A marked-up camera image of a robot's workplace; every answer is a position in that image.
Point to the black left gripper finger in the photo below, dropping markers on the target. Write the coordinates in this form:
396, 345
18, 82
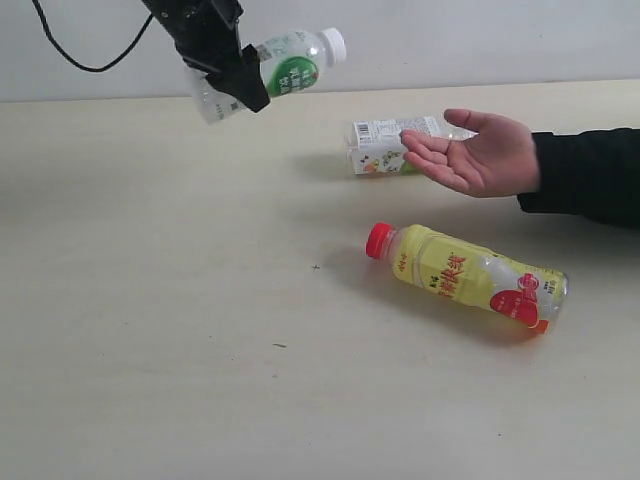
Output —
250, 80
215, 67

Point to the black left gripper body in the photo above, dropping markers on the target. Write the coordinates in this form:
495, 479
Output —
203, 29

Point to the green-label white-cap bottle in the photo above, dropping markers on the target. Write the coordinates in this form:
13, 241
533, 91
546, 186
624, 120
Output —
289, 63

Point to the square white-label clear bottle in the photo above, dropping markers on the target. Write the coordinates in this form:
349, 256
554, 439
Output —
374, 147

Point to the yellow-label red-cap bottle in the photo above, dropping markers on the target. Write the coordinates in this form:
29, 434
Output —
469, 274

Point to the person's open bare hand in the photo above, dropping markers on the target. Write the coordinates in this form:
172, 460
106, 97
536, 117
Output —
499, 160

